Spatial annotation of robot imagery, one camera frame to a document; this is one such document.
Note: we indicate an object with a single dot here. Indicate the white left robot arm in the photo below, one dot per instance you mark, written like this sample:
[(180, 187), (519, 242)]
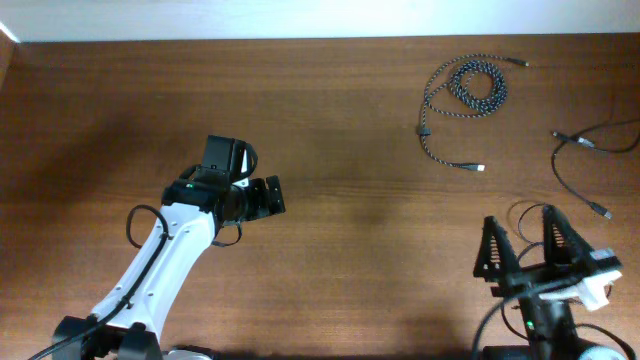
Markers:
[(218, 192)]

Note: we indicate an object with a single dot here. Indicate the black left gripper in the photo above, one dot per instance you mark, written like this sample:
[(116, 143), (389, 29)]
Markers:
[(273, 196)]

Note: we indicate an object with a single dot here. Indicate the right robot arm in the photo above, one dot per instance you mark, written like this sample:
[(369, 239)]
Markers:
[(550, 330)]

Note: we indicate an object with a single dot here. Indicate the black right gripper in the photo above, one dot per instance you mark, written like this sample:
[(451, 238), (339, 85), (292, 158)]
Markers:
[(535, 280)]

